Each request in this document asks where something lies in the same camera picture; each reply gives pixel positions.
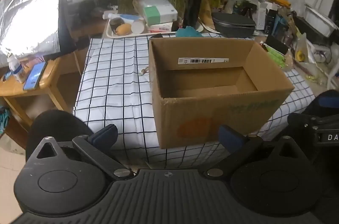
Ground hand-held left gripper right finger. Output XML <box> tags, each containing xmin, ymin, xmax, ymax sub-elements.
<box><xmin>205</xmin><ymin>125</ymin><xmax>305</xmax><ymax>179</ymax></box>

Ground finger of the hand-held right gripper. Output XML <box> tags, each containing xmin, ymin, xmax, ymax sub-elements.
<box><xmin>303</xmin><ymin>90</ymin><xmax>339</xmax><ymax>119</ymax></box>

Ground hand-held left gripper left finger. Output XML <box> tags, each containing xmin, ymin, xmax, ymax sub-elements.
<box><xmin>26</xmin><ymin>124</ymin><xmax>134</xmax><ymax>181</ymax></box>

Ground brown cardboard box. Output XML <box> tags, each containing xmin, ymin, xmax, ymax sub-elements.
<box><xmin>148</xmin><ymin>37</ymin><xmax>295</xmax><ymax>149</ymax></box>

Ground teal fluffy toy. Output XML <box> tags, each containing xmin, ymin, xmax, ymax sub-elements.
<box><xmin>176</xmin><ymin>26</ymin><xmax>202</xmax><ymax>38</ymax></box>

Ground white black checked tablecloth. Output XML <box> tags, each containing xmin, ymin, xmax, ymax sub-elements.
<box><xmin>73</xmin><ymin>36</ymin><xmax>317</xmax><ymax>170</ymax></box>

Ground clear bowl with sachets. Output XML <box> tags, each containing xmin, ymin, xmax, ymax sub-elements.
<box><xmin>261</xmin><ymin>41</ymin><xmax>294</xmax><ymax>71</ymax></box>

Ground small black box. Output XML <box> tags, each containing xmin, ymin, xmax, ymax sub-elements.
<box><xmin>265</xmin><ymin>35</ymin><xmax>289</xmax><ymax>55</ymax></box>

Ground wooden side table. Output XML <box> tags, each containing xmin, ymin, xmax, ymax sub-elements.
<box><xmin>0</xmin><ymin>54</ymin><xmax>82</xmax><ymax>134</ymax></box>

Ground white pot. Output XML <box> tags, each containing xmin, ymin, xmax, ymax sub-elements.
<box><xmin>304</xmin><ymin>5</ymin><xmax>339</xmax><ymax>38</ymax></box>

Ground blue smartphone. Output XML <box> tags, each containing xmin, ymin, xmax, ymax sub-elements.
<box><xmin>23</xmin><ymin>62</ymin><xmax>48</xmax><ymax>90</ymax></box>

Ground cream plastic tray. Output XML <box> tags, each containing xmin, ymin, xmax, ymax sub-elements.
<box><xmin>106</xmin><ymin>16</ymin><xmax>178</xmax><ymax>39</ymax></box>

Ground tan round pouch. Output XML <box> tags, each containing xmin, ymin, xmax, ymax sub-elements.
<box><xmin>116</xmin><ymin>23</ymin><xmax>132</xmax><ymax>36</ymax></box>

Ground white carton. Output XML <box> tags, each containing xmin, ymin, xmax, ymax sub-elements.
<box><xmin>256</xmin><ymin>0</ymin><xmax>278</xmax><ymax>30</ymax></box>

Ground grey zip case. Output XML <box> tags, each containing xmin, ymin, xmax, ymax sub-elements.
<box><xmin>212</xmin><ymin>12</ymin><xmax>257</xmax><ymax>38</ymax></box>

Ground black tape roll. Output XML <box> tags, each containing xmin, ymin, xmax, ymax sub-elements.
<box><xmin>109</xmin><ymin>18</ymin><xmax>125</xmax><ymax>32</ymax></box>

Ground small white bottle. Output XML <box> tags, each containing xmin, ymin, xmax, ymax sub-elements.
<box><xmin>7</xmin><ymin>54</ymin><xmax>24</xmax><ymax>83</ymax></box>

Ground white plastic jar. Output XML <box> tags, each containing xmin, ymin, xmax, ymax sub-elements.
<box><xmin>131</xmin><ymin>20</ymin><xmax>146</xmax><ymax>34</ymax></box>

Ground yellow packet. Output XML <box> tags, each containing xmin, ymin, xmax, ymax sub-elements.
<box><xmin>265</xmin><ymin>0</ymin><xmax>292</xmax><ymax>8</ymax></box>

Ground white blue tube bottle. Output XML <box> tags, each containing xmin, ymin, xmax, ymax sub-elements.
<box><xmin>103</xmin><ymin>13</ymin><xmax>145</xmax><ymax>23</ymax></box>

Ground red white flat box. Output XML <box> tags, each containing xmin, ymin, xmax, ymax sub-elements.
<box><xmin>147</xmin><ymin>21</ymin><xmax>172</xmax><ymax>34</ymax></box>

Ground brown paper bag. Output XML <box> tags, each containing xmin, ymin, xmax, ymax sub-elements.
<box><xmin>198</xmin><ymin>0</ymin><xmax>215</xmax><ymax>28</ymax></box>

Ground green white tissue pack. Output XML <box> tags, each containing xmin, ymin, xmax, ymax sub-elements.
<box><xmin>139</xmin><ymin>0</ymin><xmax>178</xmax><ymax>26</ymax></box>

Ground black thermos bottle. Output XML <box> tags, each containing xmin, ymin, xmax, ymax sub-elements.
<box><xmin>183</xmin><ymin>0</ymin><xmax>207</xmax><ymax>30</ymax></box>

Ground silver reflector panel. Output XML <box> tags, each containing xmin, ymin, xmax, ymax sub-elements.
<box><xmin>0</xmin><ymin>0</ymin><xmax>77</xmax><ymax>67</ymax></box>

